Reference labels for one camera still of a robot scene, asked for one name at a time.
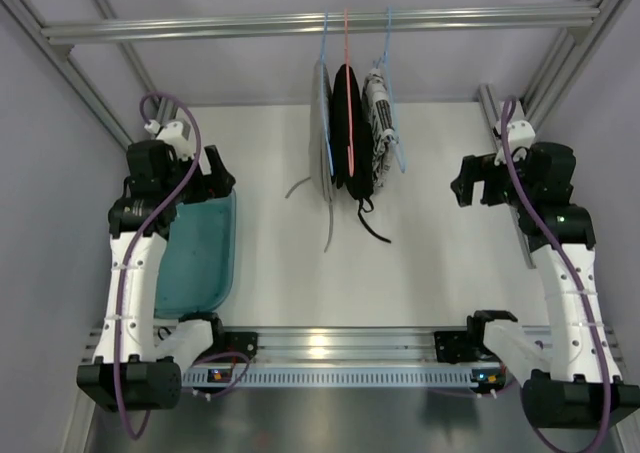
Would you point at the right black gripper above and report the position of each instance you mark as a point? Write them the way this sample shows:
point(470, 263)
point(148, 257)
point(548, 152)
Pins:
point(489, 184)

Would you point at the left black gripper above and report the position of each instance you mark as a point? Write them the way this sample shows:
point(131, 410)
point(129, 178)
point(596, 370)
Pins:
point(201, 182)

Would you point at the grey trousers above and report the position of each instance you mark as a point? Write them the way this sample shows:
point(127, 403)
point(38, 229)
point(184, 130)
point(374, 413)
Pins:
point(318, 160)

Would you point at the light blue hanger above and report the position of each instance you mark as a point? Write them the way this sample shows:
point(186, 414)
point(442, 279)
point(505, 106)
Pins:
point(325, 93)

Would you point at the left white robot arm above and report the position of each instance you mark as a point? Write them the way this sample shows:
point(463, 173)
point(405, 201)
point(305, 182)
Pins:
point(138, 240)

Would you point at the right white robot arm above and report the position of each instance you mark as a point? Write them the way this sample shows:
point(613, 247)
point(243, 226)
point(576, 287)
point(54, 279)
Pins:
point(576, 383)

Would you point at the black trousers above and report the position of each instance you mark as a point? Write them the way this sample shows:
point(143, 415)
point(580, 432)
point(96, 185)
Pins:
point(360, 187)

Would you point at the white printed trousers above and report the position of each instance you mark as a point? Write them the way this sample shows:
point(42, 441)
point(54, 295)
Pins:
point(378, 113)

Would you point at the teal plastic bin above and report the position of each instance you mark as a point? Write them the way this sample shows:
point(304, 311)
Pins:
point(197, 268)

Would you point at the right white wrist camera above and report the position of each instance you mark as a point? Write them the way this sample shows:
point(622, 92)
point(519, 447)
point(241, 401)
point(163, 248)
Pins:
point(520, 137)

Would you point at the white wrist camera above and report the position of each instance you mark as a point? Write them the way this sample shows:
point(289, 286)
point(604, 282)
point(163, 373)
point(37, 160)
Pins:
point(520, 137)
point(178, 133)

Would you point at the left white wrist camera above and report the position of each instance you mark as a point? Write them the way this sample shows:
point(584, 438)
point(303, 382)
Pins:
point(178, 133)

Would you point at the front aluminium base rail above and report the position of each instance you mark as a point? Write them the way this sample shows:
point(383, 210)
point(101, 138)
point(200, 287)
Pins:
point(291, 347)

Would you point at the aluminium hanging rail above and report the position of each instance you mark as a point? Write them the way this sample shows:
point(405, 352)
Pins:
point(536, 16)

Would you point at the slotted grey cable duct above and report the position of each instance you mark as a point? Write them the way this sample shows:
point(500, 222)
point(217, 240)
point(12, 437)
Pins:
point(347, 377)

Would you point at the right frame post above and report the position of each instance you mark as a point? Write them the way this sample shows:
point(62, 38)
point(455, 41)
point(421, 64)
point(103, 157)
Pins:
point(565, 60)

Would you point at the frame post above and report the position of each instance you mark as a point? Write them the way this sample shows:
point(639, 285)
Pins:
point(565, 60)
point(29, 20)

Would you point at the left frame post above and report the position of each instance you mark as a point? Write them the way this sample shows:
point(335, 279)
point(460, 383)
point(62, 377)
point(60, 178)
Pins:
point(29, 20)

